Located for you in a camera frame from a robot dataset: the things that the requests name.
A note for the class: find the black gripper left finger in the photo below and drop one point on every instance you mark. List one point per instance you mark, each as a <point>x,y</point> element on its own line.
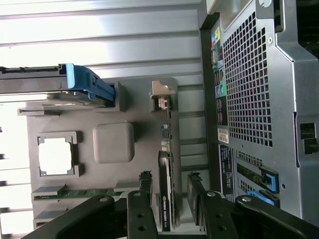
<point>139,219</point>

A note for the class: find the hard disk in blue caddy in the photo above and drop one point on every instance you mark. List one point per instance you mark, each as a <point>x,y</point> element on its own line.
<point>82,82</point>

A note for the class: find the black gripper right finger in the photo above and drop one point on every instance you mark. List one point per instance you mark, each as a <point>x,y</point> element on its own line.
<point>214,216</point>

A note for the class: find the blue card retention clip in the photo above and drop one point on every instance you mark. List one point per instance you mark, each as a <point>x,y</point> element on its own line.
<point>270,180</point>
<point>261,198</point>

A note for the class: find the grey parts rack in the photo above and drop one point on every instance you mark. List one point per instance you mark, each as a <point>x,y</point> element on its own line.
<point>144,149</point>

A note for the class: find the silver CPU chip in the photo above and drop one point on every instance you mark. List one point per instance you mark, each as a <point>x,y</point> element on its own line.
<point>56,156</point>

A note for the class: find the green loose RAM stick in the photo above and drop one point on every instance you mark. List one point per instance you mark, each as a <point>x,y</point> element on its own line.
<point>79,193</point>

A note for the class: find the open black PC case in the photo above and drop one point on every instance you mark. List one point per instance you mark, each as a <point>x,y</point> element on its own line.
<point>249,99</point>

